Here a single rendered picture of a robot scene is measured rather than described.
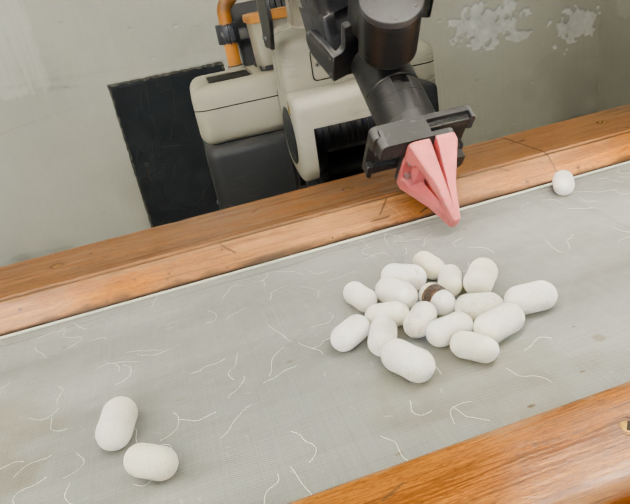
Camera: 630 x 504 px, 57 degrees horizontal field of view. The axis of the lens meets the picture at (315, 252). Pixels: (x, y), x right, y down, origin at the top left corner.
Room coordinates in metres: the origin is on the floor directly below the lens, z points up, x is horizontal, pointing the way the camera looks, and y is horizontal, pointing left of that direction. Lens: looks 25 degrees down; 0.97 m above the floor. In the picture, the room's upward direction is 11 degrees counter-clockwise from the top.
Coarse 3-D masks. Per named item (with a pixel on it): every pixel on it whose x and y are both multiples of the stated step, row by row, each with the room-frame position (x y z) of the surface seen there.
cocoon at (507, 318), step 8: (504, 304) 0.32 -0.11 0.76; (512, 304) 0.32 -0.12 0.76; (488, 312) 0.31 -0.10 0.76; (496, 312) 0.31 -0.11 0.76; (504, 312) 0.31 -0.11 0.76; (512, 312) 0.31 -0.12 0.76; (520, 312) 0.31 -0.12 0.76; (480, 320) 0.31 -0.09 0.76; (488, 320) 0.31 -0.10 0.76; (496, 320) 0.31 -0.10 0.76; (504, 320) 0.31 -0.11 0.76; (512, 320) 0.31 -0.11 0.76; (520, 320) 0.31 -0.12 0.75; (480, 328) 0.31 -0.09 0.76; (488, 328) 0.30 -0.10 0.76; (496, 328) 0.30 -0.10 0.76; (504, 328) 0.30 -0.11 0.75; (512, 328) 0.31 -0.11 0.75; (520, 328) 0.31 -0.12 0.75; (496, 336) 0.30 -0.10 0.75; (504, 336) 0.30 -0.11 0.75
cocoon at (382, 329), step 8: (376, 320) 0.33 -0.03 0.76; (384, 320) 0.33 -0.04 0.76; (392, 320) 0.33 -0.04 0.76; (376, 328) 0.32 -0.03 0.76; (384, 328) 0.32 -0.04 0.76; (392, 328) 0.33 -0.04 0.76; (368, 336) 0.32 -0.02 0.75; (376, 336) 0.32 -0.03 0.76; (384, 336) 0.32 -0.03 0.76; (392, 336) 0.32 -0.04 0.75; (368, 344) 0.32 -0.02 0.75; (376, 344) 0.31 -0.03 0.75; (384, 344) 0.31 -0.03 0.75; (376, 352) 0.31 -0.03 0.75
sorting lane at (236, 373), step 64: (576, 192) 0.52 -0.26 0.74; (320, 256) 0.49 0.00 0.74; (384, 256) 0.46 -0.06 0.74; (448, 256) 0.44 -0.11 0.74; (512, 256) 0.42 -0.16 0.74; (576, 256) 0.40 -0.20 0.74; (64, 320) 0.46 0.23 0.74; (128, 320) 0.44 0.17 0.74; (192, 320) 0.42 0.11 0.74; (256, 320) 0.40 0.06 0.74; (320, 320) 0.38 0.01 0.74; (576, 320) 0.32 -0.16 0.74; (0, 384) 0.38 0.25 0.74; (64, 384) 0.36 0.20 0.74; (128, 384) 0.34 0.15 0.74; (192, 384) 0.33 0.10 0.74; (256, 384) 0.31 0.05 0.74; (320, 384) 0.30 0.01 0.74; (384, 384) 0.29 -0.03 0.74; (448, 384) 0.28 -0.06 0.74; (512, 384) 0.27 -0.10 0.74; (576, 384) 0.26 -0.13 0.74; (0, 448) 0.30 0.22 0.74; (64, 448) 0.29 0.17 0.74; (128, 448) 0.28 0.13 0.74; (192, 448) 0.27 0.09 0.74; (256, 448) 0.26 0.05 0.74; (320, 448) 0.25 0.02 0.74; (384, 448) 0.24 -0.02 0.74
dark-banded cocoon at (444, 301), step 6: (432, 282) 0.37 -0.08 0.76; (420, 294) 0.37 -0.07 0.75; (438, 294) 0.35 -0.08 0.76; (444, 294) 0.35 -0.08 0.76; (450, 294) 0.35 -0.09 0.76; (420, 300) 0.37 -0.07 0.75; (432, 300) 0.35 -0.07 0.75; (438, 300) 0.35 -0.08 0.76; (444, 300) 0.35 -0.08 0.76; (450, 300) 0.35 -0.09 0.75; (438, 306) 0.35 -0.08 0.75; (444, 306) 0.35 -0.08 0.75; (450, 306) 0.35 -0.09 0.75; (438, 312) 0.35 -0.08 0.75; (444, 312) 0.35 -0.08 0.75; (450, 312) 0.35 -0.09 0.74
